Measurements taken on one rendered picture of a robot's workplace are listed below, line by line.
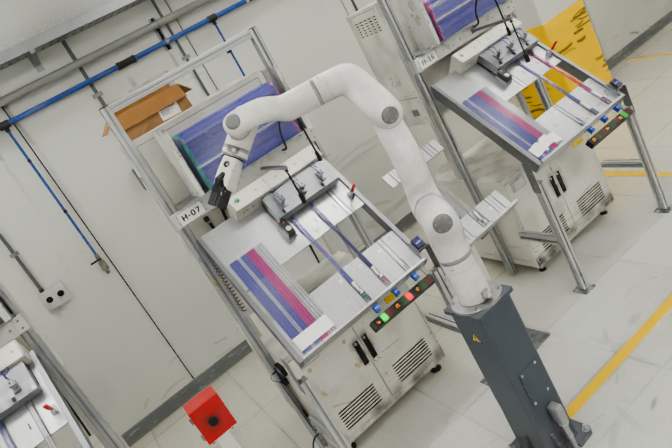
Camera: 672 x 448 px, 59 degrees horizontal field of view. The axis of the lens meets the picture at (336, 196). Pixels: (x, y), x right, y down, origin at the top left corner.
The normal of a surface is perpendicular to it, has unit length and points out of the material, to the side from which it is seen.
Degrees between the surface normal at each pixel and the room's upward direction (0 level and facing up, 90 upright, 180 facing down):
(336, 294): 47
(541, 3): 90
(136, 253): 90
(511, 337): 90
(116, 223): 90
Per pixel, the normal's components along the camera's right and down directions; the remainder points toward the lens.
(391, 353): 0.45, 0.04
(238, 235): 0.02, -0.55
